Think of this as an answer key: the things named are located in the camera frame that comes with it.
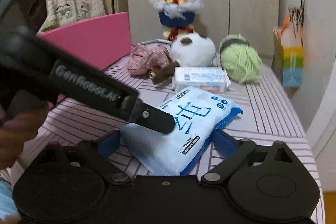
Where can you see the colourful paper gift bag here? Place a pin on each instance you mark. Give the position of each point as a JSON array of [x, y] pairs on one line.
[[291, 64]]

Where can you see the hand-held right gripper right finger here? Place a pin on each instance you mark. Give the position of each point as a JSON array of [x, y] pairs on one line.
[[223, 140]]

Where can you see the white tissue pack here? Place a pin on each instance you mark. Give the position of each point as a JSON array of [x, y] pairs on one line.
[[199, 78]]

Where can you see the white plush toy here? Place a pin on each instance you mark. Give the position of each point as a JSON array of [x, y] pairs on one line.
[[194, 52]]

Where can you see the person's left hand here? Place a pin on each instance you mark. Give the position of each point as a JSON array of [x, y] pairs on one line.
[[21, 134]]

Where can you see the green yarn ball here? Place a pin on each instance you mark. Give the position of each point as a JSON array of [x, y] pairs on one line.
[[240, 58]]

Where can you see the flower bouquet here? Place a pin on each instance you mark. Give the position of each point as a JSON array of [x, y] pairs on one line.
[[176, 11]]

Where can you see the pink striped tablecloth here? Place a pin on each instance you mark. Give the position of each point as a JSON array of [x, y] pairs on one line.
[[262, 113]]

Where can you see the pink shoe box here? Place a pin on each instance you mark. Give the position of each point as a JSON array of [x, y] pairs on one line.
[[92, 40]]

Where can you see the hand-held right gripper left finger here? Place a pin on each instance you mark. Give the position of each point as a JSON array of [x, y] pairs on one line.
[[109, 144]]

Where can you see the blue wet wipes pack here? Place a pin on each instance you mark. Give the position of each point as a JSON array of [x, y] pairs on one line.
[[181, 134]]

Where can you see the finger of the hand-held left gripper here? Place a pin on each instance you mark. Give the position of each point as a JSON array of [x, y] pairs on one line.
[[155, 119]]

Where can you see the pink floral cloth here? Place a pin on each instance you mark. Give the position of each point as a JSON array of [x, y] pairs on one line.
[[147, 57]]

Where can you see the brown small bottle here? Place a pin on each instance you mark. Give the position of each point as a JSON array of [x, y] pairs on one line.
[[164, 73]]

